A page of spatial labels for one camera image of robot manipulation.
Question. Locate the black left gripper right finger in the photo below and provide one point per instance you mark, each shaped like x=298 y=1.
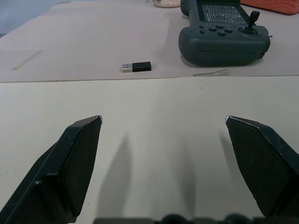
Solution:
x=261 y=168

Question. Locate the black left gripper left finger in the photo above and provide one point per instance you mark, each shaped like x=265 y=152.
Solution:
x=53 y=177

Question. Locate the orange cloth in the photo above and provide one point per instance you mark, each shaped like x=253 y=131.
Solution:
x=272 y=5

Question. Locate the clear plastic strip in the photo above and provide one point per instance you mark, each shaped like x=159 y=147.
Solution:
x=211 y=73

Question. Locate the clear tape strip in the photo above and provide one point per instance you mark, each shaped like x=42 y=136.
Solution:
x=26 y=60

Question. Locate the black USB dongle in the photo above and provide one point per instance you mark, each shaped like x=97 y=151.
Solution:
x=136 y=67

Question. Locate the dark grey remote controller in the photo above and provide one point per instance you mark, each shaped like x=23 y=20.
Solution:
x=223 y=35

